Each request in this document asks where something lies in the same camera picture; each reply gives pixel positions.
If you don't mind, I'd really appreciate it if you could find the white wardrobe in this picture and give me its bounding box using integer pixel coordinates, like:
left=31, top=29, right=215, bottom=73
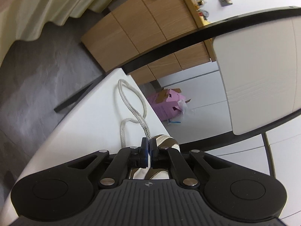
left=165, top=113, right=301, bottom=220

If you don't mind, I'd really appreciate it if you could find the white chair with black frame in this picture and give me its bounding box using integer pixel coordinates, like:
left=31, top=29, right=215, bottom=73
left=0, top=5, right=301, bottom=226

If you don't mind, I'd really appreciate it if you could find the pile of colourful small things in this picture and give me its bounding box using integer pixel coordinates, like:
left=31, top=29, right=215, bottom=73
left=188, top=0, right=212, bottom=22

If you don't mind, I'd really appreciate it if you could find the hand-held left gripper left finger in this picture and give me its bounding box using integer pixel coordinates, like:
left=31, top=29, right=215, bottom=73
left=67, top=137, right=149, bottom=189

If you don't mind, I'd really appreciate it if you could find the pink cardboard box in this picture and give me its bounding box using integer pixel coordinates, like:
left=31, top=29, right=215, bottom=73
left=146, top=88, right=192, bottom=121

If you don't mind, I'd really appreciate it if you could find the wooden drawer cabinet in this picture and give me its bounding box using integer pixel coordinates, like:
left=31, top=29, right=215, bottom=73
left=81, top=0, right=217, bottom=86

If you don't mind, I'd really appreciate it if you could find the white shoelace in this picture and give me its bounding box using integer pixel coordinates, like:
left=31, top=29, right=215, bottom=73
left=117, top=79, right=151, bottom=149

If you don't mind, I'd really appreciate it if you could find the white and brown sneaker shoe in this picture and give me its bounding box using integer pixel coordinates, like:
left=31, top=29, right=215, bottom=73
left=128, top=134, right=182, bottom=180

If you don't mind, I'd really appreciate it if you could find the clear plastic bag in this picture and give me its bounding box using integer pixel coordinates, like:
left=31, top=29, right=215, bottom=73
left=177, top=98, right=196, bottom=116

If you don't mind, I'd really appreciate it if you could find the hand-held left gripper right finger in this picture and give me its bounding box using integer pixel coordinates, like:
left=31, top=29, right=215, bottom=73
left=150, top=138, right=232, bottom=189

